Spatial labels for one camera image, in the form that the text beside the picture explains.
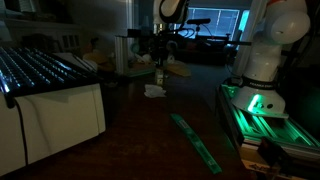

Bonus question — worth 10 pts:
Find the green flat ruler strip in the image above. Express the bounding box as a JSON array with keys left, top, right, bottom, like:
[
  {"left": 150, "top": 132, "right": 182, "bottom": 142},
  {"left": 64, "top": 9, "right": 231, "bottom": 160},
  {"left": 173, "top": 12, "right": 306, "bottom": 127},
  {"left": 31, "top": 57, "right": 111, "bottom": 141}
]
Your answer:
[{"left": 170, "top": 114, "right": 222, "bottom": 174}]

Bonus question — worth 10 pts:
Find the black camera on stand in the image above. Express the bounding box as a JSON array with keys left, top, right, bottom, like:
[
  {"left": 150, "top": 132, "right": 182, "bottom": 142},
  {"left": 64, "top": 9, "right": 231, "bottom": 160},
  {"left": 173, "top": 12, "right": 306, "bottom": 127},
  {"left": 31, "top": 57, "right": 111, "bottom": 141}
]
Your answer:
[{"left": 187, "top": 18, "right": 211, "bottom": 25}]

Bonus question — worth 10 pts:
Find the black ribbed rack top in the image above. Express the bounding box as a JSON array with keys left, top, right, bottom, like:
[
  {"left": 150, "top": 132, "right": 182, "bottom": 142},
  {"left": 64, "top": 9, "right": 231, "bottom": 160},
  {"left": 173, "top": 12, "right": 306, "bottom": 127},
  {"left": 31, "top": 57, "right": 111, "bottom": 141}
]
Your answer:
[{"left": 0, "top": 47, "right": 100, "bottom": 109}]

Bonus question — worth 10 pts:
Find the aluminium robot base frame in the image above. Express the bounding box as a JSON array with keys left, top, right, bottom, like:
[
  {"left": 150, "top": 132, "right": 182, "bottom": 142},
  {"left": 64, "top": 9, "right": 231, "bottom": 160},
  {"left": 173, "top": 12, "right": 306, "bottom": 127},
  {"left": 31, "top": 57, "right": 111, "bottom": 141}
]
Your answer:
[{"left": 216, "top": 84, "right": 320, "bottom": 179}]

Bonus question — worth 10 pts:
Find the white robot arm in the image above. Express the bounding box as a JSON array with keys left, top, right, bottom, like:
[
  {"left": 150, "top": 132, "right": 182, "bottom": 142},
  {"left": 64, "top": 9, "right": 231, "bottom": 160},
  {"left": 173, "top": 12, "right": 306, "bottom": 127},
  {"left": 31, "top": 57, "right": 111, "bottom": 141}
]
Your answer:
[{"left": 231, "top": 0, "right": 311, "bottom": 118}]

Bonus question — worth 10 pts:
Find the crumpled white tissue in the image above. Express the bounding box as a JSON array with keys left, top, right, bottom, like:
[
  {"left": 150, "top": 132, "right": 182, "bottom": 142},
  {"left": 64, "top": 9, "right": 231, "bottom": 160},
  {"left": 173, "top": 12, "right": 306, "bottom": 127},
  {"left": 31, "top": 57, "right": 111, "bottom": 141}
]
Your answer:
[{"left": 144, "top": 84, "right": 166, "bottom": 98}]

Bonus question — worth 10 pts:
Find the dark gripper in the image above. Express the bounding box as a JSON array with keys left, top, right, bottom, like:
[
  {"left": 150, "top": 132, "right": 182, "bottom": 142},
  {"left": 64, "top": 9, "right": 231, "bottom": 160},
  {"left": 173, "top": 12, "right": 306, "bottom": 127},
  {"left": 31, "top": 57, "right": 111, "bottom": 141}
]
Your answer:
[{"left": 154, "top": 24, "right": 171, "bottom": 67}]

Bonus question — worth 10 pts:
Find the metal frame stand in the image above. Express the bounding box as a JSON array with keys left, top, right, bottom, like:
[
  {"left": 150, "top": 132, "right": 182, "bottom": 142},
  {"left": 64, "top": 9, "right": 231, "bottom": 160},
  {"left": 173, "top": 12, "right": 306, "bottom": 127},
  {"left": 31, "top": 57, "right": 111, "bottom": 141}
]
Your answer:
[{"left": 115, "top": 33, "right": 164, "bottom": 77}]

